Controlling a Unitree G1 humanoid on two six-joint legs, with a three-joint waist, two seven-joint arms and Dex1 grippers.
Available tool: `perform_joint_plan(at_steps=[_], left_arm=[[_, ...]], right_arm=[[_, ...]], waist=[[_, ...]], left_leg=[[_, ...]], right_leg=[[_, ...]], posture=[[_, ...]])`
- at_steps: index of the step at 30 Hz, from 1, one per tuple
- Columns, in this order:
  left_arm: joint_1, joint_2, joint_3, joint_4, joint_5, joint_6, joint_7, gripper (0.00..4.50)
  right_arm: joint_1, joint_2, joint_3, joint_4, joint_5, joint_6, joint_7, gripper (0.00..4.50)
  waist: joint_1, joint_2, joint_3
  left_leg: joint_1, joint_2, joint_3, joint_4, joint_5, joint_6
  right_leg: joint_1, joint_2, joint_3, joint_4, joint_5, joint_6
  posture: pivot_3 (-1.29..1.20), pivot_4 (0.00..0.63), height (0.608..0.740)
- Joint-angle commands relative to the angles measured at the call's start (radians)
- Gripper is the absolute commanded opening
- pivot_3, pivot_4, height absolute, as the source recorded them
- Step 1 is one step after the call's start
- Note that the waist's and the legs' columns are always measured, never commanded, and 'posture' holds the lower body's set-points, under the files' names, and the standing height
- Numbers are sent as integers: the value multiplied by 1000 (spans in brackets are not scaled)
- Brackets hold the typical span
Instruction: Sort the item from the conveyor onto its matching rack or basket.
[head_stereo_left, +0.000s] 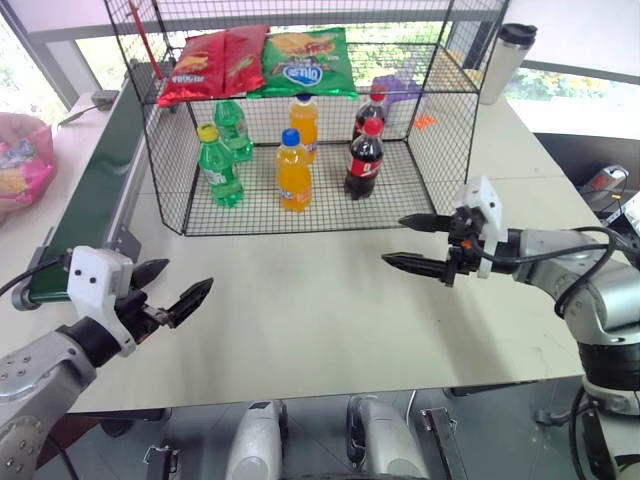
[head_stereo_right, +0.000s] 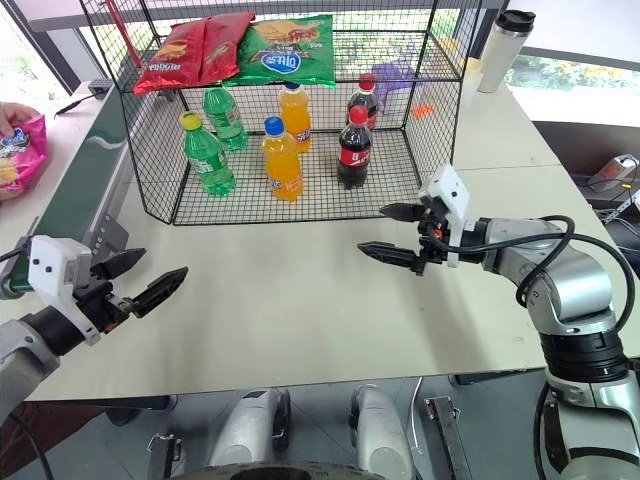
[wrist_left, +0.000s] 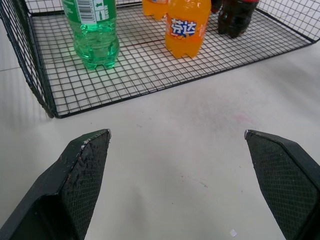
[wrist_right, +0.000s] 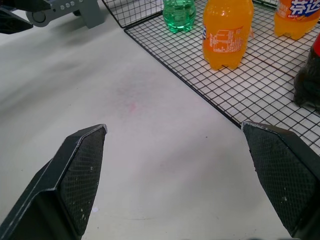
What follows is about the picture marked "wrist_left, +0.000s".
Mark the orange Fanta soda bottle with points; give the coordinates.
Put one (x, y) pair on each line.
(186, 30)
(153, 8)

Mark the green soda bottle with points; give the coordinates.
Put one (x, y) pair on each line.
(95, 35)

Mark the dark cola bottle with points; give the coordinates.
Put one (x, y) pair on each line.
(236, 17)
(215, 5)

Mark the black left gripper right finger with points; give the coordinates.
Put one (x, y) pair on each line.
(287, 180)

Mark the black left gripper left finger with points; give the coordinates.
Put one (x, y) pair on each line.
(65, 190)

